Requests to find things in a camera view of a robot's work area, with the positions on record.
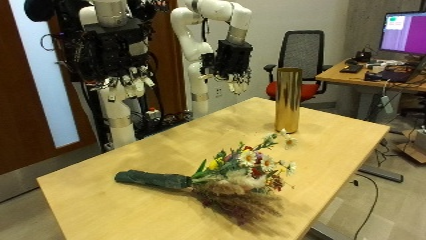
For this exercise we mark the flower bouquet with green wrap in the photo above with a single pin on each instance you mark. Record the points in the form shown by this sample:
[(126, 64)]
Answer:
[(154, 180)]

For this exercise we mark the tall gold cylinder vase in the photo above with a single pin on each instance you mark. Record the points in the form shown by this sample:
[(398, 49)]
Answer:
[(287, 100)]

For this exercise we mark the plain brown wooden door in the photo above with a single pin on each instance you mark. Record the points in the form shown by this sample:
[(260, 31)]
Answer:
[(170, 83)]

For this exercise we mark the office chair with red seat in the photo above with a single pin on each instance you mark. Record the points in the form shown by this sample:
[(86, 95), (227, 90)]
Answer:
[(300, 50)]

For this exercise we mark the white emergency stop box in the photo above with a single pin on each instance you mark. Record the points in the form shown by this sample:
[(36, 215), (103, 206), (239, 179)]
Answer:
[(153, 114)]

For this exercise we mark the black keyboard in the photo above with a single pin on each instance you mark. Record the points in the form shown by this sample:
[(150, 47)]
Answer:
[(351, 68)]

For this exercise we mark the wooden office desk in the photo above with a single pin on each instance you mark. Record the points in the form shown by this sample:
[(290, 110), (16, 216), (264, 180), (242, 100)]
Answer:
[(350, 78)]

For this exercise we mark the wooden door with frosted glass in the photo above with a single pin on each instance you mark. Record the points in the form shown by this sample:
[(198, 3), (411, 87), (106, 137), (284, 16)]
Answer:
[(21, 116)]

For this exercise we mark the black desk phone device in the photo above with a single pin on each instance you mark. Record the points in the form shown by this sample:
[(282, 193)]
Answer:
[(362, 56)]

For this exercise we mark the grey power adapter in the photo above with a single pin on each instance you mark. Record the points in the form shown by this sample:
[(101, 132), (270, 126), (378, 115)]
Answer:
[(386, 104)]

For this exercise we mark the black laptop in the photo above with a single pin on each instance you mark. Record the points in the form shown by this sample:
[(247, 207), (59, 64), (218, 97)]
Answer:
[(399, 75)]

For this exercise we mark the computer monitor with purple screen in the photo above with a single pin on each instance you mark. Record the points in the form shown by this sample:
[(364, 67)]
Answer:
[(407, 33)]

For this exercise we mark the grey table base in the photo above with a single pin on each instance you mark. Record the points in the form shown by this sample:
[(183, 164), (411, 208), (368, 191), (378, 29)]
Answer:
[(380, 174)]

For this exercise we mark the cardboard box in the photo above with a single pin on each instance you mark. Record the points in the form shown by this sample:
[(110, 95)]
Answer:
[(414, 151)]

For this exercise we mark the white wall outlet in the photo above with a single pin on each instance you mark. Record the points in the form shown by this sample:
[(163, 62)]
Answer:
[(218, 92)]

